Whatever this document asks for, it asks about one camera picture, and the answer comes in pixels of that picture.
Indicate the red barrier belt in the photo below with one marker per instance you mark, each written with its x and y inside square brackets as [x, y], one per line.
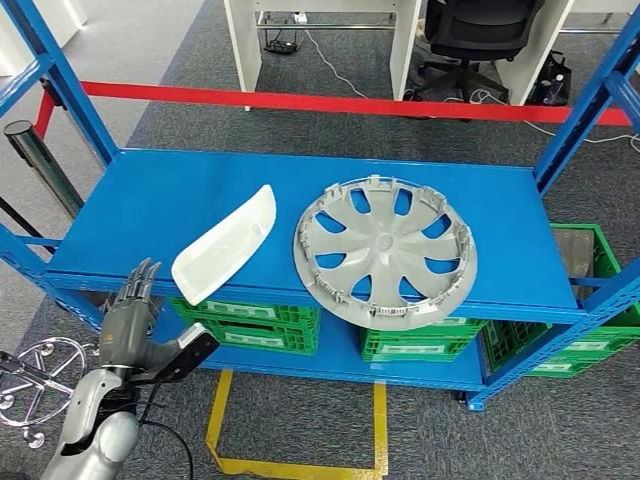
[45, 112]
[300, 101]

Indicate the thin black rod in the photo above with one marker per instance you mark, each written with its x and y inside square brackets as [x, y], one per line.
[25, 225]

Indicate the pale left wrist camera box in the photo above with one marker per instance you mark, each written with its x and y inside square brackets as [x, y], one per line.
[195, 336]

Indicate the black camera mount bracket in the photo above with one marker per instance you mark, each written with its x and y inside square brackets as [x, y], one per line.
[160, 374]

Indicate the black bag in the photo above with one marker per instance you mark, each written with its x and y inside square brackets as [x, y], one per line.
[552, 83]

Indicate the white plastic car part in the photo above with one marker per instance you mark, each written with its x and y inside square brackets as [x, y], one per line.
[225, 245]

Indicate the grey wheel hubcap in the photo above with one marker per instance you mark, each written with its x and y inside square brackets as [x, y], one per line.
[385, 245]

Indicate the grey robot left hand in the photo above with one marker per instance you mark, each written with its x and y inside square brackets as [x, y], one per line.
[122, 331]

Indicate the black office chair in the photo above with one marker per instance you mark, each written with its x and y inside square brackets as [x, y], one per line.
[475, 33]

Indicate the brown cardboard insert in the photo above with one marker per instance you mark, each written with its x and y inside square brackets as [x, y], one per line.
[575, 262]

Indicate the chrome barrier stanchion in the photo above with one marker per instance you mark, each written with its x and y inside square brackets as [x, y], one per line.
[42, 166]
[52, 93]

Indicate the blue metal shelf rack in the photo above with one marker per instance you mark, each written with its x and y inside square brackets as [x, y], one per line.
[200, 185]

